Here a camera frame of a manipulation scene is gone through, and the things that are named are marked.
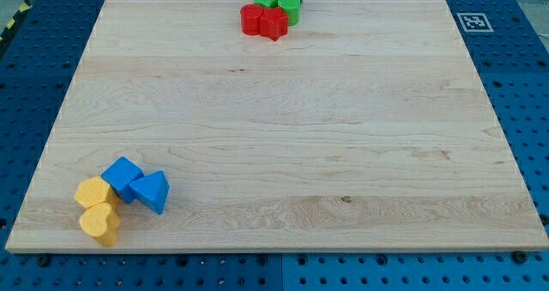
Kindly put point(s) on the red cylinder block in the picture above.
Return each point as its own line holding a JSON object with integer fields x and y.
{"x": 250, "y": 15}

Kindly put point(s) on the green cylinder block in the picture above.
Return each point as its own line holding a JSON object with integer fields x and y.
{"x": 292, "y": 8}

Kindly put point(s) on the yellow hexagon block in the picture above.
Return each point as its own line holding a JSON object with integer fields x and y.
{"x": 95, "y": 190}

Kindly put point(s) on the white fiducial marker tag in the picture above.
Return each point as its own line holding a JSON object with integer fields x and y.
{"x": 474, "y": 22}

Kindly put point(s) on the blue cube block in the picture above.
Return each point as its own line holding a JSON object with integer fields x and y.
{"x": 119, "y": 175}

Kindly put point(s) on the yellow black hazard tape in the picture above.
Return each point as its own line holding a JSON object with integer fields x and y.
{"x": 16, "y": 21}

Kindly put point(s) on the red star block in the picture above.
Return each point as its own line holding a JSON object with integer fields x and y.
{"x": 274, "y": 23}

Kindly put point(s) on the light wooden board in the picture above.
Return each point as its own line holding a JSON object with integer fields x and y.
{"x": 365, "y": 129}

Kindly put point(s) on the blue triangular prism block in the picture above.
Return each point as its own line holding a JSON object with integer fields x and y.
{"x": 152, "y": 190}

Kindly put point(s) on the yellow heart block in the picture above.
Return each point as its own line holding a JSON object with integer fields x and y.
{"x": 101, "y": 222}

